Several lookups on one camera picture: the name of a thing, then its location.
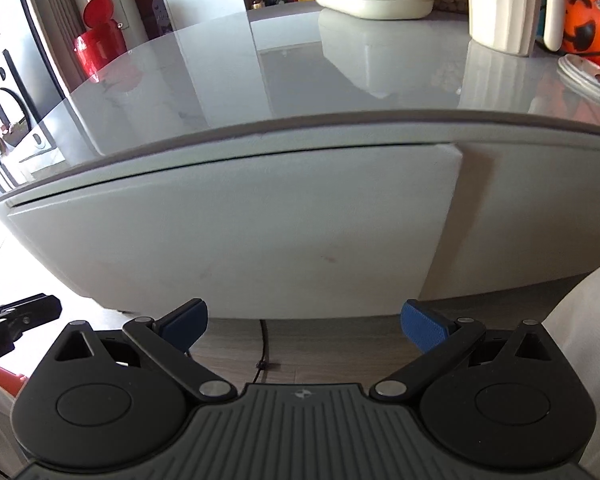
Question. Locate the white clothing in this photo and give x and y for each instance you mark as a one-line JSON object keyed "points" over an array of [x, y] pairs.
{"points": [[590, 360]]}

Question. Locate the white flat lid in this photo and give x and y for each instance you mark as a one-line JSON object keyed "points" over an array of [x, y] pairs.
{"points": [[587, 77]]}

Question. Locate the orange plastic item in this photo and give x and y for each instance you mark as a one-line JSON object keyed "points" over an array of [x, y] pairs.
{"points": [[7, 379]]}

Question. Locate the white appliance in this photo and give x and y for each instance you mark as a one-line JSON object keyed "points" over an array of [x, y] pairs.
{"points": [[15, 85]]}

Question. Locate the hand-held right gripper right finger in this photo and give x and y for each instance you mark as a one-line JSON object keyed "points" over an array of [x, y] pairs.
{"points": [[422, 329]]}

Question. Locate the cream lidded canister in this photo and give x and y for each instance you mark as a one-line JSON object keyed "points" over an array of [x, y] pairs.
{"points": [[505, 5]]}

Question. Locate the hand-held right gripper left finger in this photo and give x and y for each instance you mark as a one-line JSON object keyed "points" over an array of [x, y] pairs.
{"points": [[186, 327]]}

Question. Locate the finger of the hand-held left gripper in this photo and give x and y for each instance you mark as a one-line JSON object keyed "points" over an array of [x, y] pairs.
{"points": [[35, 309]]}

